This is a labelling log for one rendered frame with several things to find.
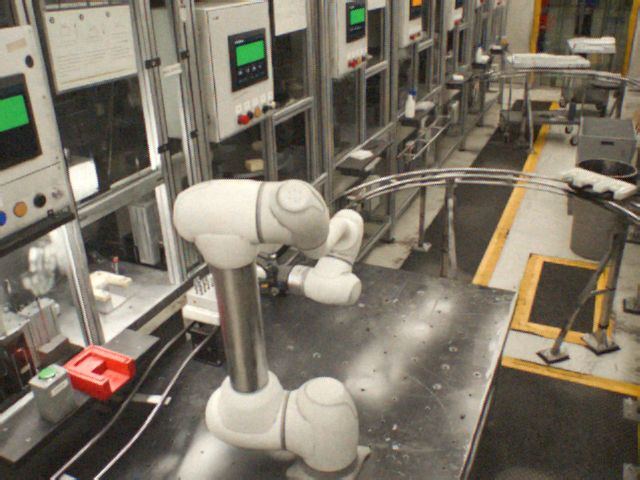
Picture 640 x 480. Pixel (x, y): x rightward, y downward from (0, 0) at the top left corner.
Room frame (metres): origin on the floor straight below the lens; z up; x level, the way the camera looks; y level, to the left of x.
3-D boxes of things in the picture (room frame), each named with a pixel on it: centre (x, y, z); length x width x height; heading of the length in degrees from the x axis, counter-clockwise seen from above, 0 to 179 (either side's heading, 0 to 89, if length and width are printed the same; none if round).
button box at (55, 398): (1.17, 0.69, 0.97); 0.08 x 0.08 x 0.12; 64
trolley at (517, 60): (6.36, -2.55, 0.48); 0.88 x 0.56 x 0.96; 82
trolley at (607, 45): (7.32, -3.48, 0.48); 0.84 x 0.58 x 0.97; 162
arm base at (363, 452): (1.20, -0.02, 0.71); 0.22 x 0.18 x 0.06; 154
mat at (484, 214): (5.61, -1.94, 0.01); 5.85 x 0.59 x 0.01; 154
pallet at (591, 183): (2.75, -1.43, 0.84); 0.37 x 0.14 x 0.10; 32
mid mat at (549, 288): (3.06, -1.53, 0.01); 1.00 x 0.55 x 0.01; 154
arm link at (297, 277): (1.56, 0.05, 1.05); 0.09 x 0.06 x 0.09; 154
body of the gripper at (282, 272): (1.59, 0.11, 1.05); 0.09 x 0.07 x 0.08; 64
